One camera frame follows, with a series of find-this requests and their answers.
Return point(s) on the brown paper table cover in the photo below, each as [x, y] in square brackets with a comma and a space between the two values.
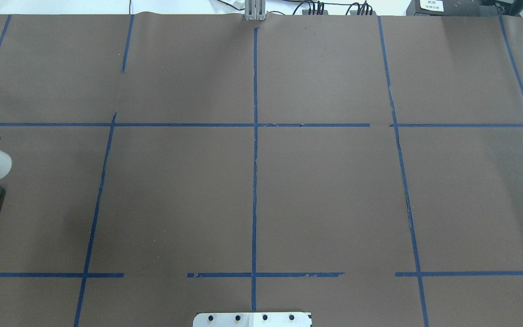
[367, 170]

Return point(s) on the grey aluminium frame post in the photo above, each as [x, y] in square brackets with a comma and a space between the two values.
[255, 10]

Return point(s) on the black power box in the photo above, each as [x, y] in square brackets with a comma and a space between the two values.
[466, 8]

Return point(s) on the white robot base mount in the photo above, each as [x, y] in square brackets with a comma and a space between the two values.
[253, 319]

